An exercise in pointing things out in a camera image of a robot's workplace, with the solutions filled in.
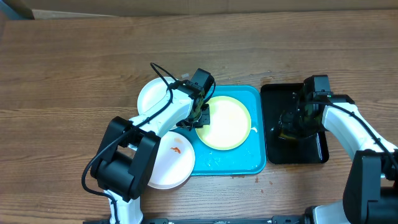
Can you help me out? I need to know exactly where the green yellow scrub sponge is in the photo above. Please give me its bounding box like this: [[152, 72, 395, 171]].
[[278, 129, 299, 140]]

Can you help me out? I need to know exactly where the yellow green rimmed plate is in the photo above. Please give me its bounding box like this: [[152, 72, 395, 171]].
[[196, 96, 251, 151]]

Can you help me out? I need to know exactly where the white plate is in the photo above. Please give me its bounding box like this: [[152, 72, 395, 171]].
[[137, 78, 168, 114], [148, 131, 195, 190]]

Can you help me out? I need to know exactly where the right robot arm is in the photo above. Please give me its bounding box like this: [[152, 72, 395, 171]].
[[278, 75, 397, 223]]

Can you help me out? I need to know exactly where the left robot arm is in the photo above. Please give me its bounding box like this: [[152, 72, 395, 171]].
[[81, 68, 216, 223]]

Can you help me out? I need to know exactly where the black plastic tray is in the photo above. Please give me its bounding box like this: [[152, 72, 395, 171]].
[[260, 83, 330, 164]]

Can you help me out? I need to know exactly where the teal plastic tray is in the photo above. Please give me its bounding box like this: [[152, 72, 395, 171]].
[[174, 85, 266, 176]]

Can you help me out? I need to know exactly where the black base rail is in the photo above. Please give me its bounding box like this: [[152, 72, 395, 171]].
[[82, 214, 312, 224]]

